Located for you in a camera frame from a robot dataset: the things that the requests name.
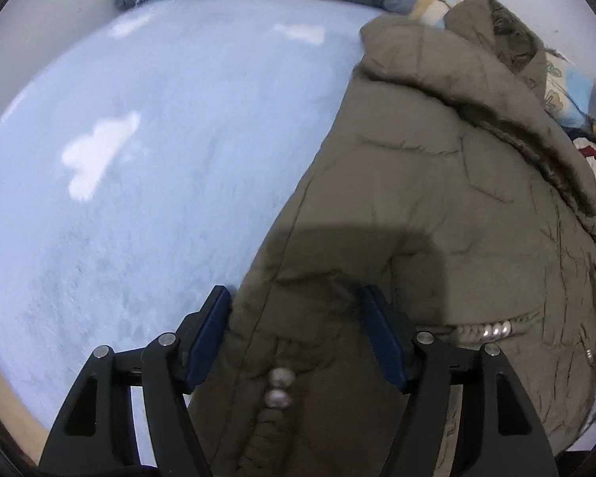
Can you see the light blue cloud bedsheet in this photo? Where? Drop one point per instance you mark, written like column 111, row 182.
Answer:
column 147, row 164

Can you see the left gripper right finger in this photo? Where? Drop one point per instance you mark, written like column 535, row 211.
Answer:
column 499, row 433

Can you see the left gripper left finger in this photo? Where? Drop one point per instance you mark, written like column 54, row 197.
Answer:
column 94, row 435

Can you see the olive quilted puffer jacket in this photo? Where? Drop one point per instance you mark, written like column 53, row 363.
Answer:
column 445, row 182

